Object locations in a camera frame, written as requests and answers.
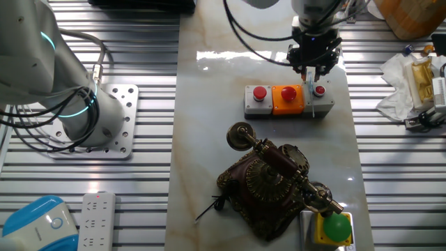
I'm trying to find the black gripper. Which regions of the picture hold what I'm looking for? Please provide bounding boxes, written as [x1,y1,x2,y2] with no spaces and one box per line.
[286,33,342,83]

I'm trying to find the grey cable metal connector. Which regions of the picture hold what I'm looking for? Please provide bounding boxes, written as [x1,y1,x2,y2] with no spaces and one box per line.
[59,29,107,86]

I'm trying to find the grey box flat red button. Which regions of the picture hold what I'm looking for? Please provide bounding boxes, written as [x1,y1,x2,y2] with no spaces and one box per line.
[302,80,335,119]

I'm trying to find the small black block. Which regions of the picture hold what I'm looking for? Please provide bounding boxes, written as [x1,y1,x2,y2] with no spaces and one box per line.
[430,33,446,57]

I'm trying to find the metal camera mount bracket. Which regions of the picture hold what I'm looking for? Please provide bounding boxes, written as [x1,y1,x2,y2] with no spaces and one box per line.
[403,106,446,132]

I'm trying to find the blue white plastic device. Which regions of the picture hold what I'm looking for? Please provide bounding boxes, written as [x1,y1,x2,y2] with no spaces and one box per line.
[0,195,79,251]

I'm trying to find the orange box red mushroom button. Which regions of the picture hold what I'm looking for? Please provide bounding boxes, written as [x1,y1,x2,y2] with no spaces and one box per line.
[271,84,307,116]

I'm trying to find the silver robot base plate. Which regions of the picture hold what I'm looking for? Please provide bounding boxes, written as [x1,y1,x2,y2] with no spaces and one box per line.
[47,83,139,161]

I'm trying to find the antique rotary telephone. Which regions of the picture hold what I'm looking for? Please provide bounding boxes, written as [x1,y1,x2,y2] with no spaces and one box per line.
[215,143,314,243]

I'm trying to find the white tray yellow contents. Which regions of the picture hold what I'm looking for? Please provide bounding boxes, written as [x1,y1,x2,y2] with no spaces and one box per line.
[405,55,437,113]

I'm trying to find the crumpled white tissue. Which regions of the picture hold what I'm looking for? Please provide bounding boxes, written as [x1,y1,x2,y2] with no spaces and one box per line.
[375,52,446,122]

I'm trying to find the white power strip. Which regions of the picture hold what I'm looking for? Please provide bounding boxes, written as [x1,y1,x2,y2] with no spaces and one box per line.
[77,192,117,251]

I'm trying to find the black phone line cord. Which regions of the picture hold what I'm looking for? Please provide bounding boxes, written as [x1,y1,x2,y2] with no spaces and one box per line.
[193,179,233,225]

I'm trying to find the black cable bundle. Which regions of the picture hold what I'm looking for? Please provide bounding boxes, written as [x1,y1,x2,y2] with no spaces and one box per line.
[0,86,101,154]

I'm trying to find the yellow box green button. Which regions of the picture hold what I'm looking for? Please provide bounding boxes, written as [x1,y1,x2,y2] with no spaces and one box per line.
[312,211,353,248]
[299,208,357,251]

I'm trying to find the grey box red mushroom button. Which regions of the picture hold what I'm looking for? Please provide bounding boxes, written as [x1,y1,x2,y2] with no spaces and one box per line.
[243,84,274,116]

